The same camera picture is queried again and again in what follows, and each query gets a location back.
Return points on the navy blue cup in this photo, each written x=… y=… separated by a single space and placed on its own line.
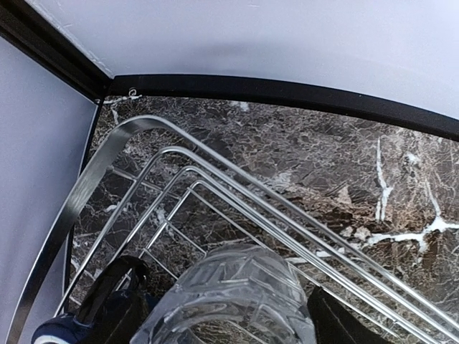
x=61 y=329

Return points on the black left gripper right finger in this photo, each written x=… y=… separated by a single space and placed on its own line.
x=334 y=324

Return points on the black left frame post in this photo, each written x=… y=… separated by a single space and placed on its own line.
x=31 y=33

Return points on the chrome wire dish rack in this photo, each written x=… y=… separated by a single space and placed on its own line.
x=373 y=220

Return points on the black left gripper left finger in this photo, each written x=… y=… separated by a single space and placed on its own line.
x=123 y=273

